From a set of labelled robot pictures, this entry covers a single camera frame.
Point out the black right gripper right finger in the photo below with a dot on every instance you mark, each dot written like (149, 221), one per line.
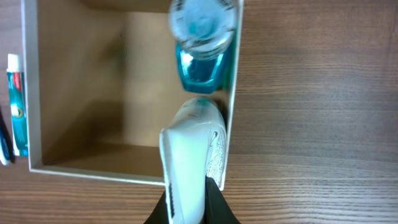
(217, 210)

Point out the teal toothpaste tube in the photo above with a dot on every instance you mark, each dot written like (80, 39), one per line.
(15, 80)

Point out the white lotion tube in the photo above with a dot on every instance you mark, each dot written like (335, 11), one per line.
(192, 148)

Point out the white cardboard box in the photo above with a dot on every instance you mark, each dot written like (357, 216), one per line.
(101, 81)

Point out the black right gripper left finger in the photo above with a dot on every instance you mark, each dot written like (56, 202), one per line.
(159, 214)

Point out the blue mouthwash bottle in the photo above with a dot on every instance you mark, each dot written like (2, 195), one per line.
(204, 31)

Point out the blue white toothbrush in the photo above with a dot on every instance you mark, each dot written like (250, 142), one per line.
(7, 155)

